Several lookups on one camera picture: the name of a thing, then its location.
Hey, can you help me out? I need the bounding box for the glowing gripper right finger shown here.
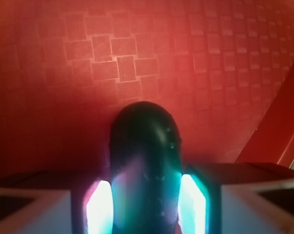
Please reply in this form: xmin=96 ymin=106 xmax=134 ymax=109
xmin=177 ymin=163 xmax=294 ymax=234

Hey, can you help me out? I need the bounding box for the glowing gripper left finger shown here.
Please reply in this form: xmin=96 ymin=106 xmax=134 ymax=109
xmin=0 ymin=172 xmax=113 ymax=234

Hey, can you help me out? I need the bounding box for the dark green plastic pickle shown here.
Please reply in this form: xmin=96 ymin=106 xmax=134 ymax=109
xmin=109 ymin=101 xmax=182 ymax=234

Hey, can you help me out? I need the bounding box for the red plastic tray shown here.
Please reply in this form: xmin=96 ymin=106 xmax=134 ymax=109
xmin=0 ymin=0 xmax=294 ymax=177

